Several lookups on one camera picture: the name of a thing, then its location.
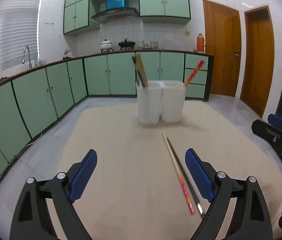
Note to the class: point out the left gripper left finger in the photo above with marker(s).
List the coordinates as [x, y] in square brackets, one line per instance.
[32, 219]

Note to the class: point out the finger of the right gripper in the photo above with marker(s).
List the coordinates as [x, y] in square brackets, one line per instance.
[275, 121]
[269, 133]

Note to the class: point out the black chopstick gold band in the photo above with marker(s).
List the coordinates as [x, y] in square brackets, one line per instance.
[191, 188]

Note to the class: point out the red patterned bamboo chopstick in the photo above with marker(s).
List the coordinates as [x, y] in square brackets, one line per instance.
[179, 174]
[194, 72]

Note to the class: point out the plain bamboo chopstick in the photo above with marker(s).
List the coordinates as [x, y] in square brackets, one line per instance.
[141, 69]

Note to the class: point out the white plastic fork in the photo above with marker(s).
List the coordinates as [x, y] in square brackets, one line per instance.
[175, 86]

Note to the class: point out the green lower kitchen cabinets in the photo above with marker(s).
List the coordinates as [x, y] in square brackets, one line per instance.
[32, 101]

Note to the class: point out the green kitchen cabinets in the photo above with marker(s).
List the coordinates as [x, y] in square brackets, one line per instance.
[32, 101]
[78, 13]

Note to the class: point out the green upper kitchen cabinets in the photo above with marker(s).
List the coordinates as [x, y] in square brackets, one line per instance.
[78, 13]

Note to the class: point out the wooden door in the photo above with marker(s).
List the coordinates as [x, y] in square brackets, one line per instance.
[259, 59]
[223, 42]

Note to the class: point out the orange thermos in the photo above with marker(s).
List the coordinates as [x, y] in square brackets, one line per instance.
[200, 43]

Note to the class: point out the white twin utensil holder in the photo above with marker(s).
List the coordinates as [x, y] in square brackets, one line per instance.
[159, 101]

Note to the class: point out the glass jars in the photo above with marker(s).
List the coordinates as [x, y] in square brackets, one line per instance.
[150, 45]

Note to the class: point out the black wok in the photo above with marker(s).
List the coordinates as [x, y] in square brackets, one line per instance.
[127, 44]

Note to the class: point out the white cooking pot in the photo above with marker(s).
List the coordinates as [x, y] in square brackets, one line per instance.
[106, 46]

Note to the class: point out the white window blinds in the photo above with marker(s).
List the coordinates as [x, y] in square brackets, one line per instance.
[19, 32]

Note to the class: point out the range hood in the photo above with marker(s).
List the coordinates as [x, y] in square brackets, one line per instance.
[115, 14]

